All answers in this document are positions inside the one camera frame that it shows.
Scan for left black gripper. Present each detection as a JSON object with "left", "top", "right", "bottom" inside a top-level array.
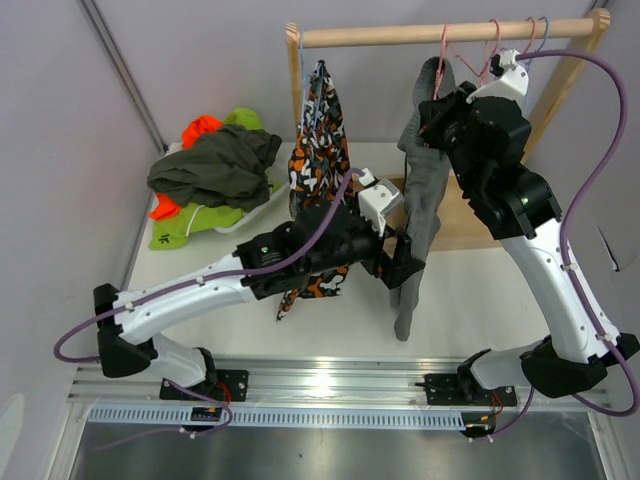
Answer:
[{"left": 304, "top": 205, "right": 425, "bottom": 289}]

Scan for light grey shorts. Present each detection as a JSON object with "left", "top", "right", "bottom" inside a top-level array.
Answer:
[{"left": 391, "top": 56, "right": 455, "bottom": 342}]

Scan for pink hanger of olive shorts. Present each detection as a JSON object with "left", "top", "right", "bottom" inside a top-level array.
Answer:
[{"left": 455, "top": 19, "right": 502, "bottom": 86}]

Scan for pink hanger of grey shorts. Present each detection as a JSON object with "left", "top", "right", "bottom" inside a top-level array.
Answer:
[{"left": 432, "top": 24, "right": 448, "bottom": 100}]

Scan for pink hanger of orange shorts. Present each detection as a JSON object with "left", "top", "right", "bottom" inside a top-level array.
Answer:
[{"left": 521, "top": 17, "right": 537, "bottom": 54}]

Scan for dark olive shorts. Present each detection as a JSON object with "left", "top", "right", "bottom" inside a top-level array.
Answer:
[{"left": 147, "top": 124, "right": 282, "bottom": 212}]

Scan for lime green shorts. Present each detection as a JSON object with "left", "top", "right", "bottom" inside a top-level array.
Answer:
[{"left": 148, "top": 107, "right": 263, "bottom": 251}]

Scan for orange shorts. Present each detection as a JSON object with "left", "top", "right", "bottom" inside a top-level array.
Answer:
[{"left": 148, "top": 115, "right": 223, "bottom": 221}]

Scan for blue wire hanger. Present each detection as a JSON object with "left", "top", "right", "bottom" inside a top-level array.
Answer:
[{"left": 524, "top": 16, "right": 550, "bottom": 73}]

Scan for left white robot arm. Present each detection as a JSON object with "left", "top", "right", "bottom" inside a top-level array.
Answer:
[{"left": 94, "top": 201, "right": 425, "bottom": 400}]

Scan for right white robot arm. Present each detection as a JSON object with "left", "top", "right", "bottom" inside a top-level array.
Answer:
[{"left": 418, "top": 83, "right": 639, "bottom": 404}]

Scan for camouflage patterned shorts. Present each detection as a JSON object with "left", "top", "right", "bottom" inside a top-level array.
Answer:
[{"left": 273, "top": 59, "right": 354, "bottom": 324}]

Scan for blue hanger of camouflage shorts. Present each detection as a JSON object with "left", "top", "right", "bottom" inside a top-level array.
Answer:
[{"left": 292, "top": 29, "right": 326, "bottom": 133}]

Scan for wooden clothes rack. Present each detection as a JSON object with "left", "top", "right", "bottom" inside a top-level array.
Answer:
[{"left": 286, "top": 8, "right": 611, "bottom": 251}]

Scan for white plastic basket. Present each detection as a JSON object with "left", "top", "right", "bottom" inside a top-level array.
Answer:
[{"left": 215, "top": 182, "right": 289, "bottom": 234}]

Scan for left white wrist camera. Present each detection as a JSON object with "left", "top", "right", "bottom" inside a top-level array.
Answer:
[{"left": 356, "top": 168, "right": 404, "bottom": 238}]

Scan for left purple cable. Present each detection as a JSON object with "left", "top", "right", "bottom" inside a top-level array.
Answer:
[{"left": 53, "top": 167, "right": 369, "bottom": 451}]

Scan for purple cable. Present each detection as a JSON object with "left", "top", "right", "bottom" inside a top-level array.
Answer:
[
  {"left": 53, "top": 167, "right": 369, "bottom": 451},
  {"left": 467, "top": 48, "right": 640, "bottom": 444}
]

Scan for aluminium mounting rail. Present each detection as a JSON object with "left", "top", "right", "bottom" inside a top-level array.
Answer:
[{"left": 67, "top": 353, "right": 614, "bottom": 414}]

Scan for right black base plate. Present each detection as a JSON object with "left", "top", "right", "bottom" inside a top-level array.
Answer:
[{"left": 415, "top": 373, "right": 518, "bottom": 407}]

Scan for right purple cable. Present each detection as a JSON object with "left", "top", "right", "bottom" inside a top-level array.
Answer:
[{"left": 467, "top": 48, "right": 640, "bottom": 444}]

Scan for slotted white cable duct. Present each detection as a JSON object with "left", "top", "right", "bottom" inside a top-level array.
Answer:
[{"left": 88, "top": 404, "right": 466, "bottom": 431}]

